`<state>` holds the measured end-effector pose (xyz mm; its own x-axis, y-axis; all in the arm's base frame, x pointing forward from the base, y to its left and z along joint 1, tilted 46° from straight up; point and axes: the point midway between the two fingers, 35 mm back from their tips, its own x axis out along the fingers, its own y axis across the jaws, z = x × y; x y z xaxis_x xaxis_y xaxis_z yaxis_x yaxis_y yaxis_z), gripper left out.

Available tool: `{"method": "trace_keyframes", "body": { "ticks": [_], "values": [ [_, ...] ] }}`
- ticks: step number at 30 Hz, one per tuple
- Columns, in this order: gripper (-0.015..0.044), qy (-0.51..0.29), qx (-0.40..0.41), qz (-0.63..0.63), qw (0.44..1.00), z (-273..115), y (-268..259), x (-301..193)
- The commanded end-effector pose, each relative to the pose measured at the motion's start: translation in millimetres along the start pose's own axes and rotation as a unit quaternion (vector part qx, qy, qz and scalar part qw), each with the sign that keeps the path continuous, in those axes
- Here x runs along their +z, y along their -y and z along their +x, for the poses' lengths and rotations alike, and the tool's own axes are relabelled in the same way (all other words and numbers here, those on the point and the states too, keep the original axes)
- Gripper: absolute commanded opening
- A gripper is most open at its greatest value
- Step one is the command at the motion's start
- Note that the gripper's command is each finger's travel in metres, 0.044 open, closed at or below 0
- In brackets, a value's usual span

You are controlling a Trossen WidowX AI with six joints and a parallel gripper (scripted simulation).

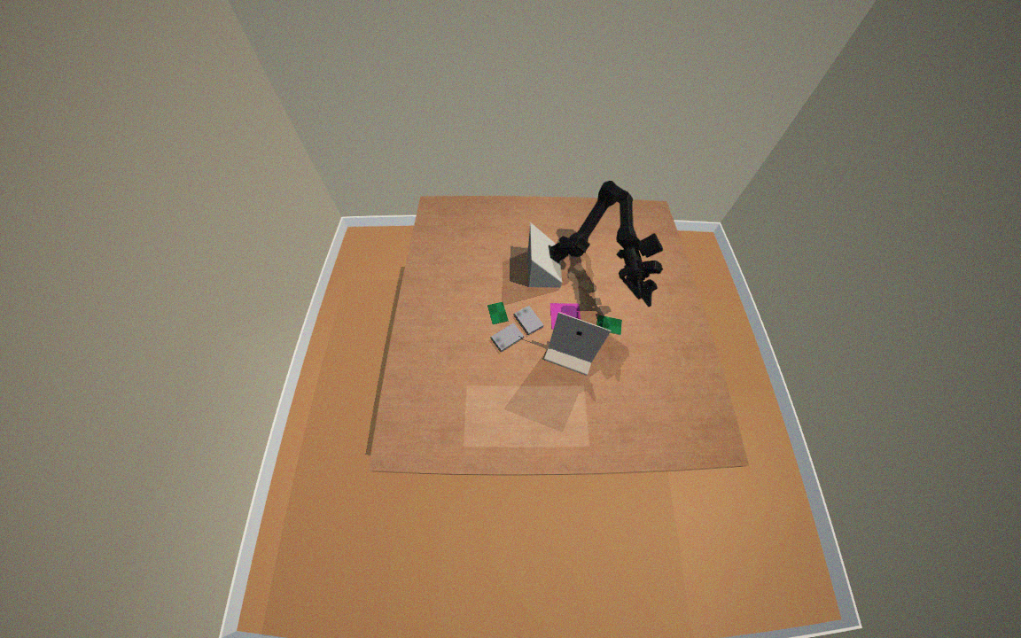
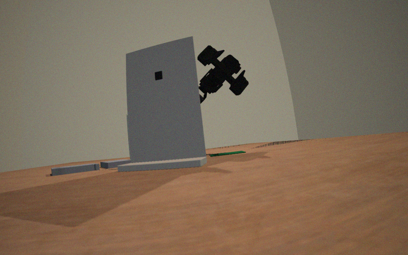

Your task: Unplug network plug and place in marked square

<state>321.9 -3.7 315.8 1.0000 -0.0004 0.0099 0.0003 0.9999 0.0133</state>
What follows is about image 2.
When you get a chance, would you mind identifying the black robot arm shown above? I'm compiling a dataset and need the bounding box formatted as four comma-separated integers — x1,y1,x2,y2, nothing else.
199,55,241,103

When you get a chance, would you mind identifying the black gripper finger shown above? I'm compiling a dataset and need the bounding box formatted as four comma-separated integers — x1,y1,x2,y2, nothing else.
231,70,246,91
203,48,224,65

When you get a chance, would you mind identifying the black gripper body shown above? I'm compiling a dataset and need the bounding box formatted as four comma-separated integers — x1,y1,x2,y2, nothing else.
198,45,249,95

